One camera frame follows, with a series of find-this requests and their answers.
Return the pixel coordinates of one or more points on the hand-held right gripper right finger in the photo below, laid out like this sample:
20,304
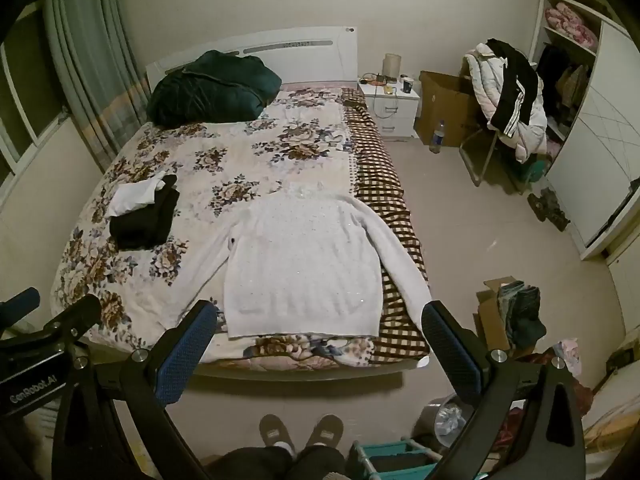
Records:
450,355

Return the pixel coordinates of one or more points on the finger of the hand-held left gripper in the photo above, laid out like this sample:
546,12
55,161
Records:
75,315
22,302

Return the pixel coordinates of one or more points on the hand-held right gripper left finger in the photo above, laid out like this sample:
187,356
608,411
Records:
186,355

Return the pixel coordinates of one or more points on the white knit sweater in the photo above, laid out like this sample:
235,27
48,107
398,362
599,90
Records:
300,260

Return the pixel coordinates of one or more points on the dark clothes bundle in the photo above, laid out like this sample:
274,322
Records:
525,310

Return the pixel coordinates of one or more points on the chair with piled clothes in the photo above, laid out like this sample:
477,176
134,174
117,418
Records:
482,85

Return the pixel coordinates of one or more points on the dark hanging clothes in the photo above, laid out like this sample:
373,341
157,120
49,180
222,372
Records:
552,72

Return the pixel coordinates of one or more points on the small cardboard box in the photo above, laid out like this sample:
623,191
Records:
487,320

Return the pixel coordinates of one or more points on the clear plastic bag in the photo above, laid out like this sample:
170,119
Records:
447,417

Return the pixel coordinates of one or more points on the pink cloth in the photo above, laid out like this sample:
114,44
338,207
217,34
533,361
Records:
567,355

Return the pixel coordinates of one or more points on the grey slipper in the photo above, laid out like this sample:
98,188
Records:
276,432
325,430

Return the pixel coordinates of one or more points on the folded black pants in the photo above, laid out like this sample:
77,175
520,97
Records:
150,220

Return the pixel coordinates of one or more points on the teal storage rack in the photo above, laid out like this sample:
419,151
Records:
385,460

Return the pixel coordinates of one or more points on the person's left leg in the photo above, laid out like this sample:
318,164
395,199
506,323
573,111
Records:
250,465

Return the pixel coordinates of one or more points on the person's leg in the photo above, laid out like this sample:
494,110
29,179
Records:
250,465
317,465

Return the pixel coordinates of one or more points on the folded white cloth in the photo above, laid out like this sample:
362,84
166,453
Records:
131,197

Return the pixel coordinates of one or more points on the red cloth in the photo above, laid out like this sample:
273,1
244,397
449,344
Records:
582,395

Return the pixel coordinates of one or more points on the person's right leg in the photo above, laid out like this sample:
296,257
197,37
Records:
317,465

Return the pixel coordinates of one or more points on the dark shoes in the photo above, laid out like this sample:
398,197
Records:
550,207

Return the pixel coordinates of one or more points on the brown plaid blanket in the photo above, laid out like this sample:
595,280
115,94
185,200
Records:
380,185

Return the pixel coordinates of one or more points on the metal chair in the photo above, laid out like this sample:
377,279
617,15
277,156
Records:
477,155

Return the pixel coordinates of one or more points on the green basket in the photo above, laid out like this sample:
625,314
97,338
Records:
535,170

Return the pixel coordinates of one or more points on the window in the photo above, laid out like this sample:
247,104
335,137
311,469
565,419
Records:
25,90

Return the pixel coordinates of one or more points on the plastic water bottle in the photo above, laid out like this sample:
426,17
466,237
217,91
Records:
438,137

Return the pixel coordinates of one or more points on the white wardrobe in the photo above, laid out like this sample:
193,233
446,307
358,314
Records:
600,160

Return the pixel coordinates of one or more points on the large cardboard box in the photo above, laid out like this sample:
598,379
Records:
445,105

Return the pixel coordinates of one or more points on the white nightstand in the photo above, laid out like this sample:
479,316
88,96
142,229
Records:
395,110

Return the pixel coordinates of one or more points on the green striped curtain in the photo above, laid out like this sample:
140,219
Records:
90,60

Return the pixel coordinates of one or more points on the dark green jacket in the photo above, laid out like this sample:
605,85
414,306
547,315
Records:
210,87

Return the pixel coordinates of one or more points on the dark mug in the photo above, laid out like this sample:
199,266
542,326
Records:
408,85

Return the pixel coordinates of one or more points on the black pants with white stripes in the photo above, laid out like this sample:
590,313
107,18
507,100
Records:
515,80

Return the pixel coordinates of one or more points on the beige table lamp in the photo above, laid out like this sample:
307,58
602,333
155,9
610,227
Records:
392,67

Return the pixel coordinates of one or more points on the white bed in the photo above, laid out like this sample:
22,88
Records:
295,45

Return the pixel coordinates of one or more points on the pink floral quilt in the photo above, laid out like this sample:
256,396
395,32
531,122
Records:
570,22

